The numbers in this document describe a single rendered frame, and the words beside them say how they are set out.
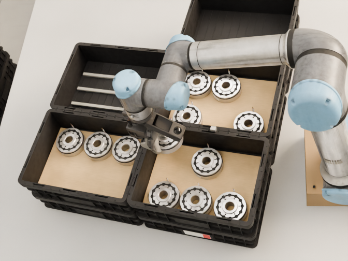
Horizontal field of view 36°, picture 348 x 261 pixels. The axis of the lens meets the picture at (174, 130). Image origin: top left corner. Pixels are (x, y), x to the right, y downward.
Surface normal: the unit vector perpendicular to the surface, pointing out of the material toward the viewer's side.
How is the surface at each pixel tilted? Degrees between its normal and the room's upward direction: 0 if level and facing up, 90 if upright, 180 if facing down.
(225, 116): 0
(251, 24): 0
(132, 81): 1
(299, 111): 80
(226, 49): 26
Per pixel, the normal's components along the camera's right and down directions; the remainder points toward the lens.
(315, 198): -0.09, 0.87
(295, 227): -0.21, -0.49
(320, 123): -0.30, 0.77
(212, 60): -0.40, 0.55
